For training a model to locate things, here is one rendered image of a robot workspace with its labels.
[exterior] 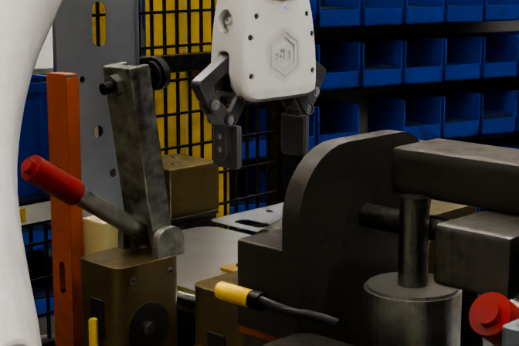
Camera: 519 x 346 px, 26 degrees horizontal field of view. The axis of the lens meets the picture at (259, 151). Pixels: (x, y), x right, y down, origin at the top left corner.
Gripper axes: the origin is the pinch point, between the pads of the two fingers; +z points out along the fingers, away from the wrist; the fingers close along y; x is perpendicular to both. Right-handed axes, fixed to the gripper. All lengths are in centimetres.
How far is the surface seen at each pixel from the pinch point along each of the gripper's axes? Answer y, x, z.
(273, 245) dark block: -24.7, -24.8, 0.2
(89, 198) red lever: -21.0, -0.8, 1.3
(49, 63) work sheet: 14, 54, -4
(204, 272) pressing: -3.4, 4.6, 12.1
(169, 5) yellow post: 43, 62, -11
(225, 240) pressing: 6.7, 12.0, 12.1
